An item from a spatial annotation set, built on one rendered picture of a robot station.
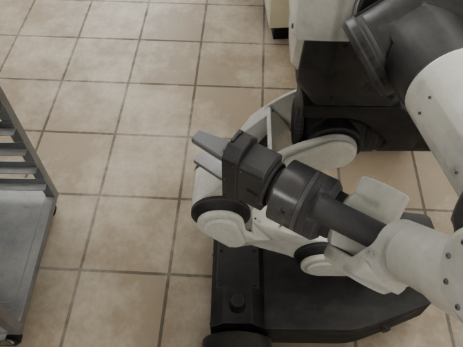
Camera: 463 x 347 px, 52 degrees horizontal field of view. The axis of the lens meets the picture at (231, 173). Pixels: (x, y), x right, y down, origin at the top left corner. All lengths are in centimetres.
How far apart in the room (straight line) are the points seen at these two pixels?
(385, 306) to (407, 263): 96
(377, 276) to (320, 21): 33
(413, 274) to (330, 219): 12
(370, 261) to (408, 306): 95
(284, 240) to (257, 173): 68
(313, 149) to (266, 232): 39
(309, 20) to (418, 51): 22
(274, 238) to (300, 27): 71
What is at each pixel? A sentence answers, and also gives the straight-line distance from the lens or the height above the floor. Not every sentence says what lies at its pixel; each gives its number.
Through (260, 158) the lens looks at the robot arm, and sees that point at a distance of 62.
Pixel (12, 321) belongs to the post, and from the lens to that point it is 149.
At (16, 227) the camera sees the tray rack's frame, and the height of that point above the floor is 15.
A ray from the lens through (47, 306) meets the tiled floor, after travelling 169.
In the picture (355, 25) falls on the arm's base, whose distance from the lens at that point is 53.
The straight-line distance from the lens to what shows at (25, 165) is 157.
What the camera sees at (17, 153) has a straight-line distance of 150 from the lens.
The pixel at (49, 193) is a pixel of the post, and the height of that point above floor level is 17.
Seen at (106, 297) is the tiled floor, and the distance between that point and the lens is 164.
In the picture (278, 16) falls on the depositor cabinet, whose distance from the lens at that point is 228.
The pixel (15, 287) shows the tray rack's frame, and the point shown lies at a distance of 158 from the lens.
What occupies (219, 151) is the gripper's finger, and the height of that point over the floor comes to 98.
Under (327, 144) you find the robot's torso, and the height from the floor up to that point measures 80.
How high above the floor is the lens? 149
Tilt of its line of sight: 54 degrees down
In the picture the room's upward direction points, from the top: straight up
